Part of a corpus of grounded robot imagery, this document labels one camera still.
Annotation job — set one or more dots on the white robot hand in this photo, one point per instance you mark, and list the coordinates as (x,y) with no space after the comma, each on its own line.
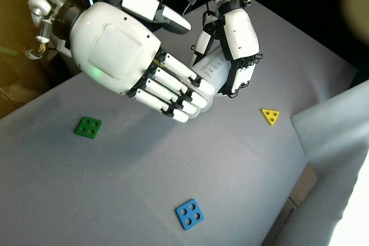
(240,35)
(115,47)

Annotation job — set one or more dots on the large clear plastic syringe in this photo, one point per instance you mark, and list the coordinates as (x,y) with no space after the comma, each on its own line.
(213,70)

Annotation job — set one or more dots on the green four-hole square block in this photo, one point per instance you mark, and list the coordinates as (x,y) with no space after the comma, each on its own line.
(88,128)

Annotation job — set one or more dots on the yellow three-hole triangle block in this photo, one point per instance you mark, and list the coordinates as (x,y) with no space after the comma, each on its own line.
(269,123)

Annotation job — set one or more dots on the grey table cloth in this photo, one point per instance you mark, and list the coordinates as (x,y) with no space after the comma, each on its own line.
(115,185)

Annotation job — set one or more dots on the white fabric panel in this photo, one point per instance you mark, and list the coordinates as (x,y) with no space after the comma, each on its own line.
(331,142)

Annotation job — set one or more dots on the blue four-hole square block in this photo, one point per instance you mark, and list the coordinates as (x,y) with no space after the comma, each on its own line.
(190,212)

